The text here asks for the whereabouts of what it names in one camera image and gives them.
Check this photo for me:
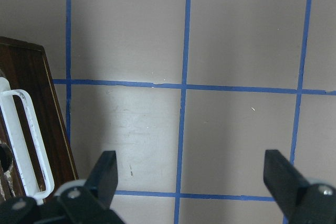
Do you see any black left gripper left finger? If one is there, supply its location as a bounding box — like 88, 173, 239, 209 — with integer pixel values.
56, 151, 118, 223

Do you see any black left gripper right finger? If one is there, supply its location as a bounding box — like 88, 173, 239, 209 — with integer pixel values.
264, 150, 335, 223

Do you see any dark wooden drawer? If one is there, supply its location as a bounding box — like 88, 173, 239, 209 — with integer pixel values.
1, 37, 78, 205

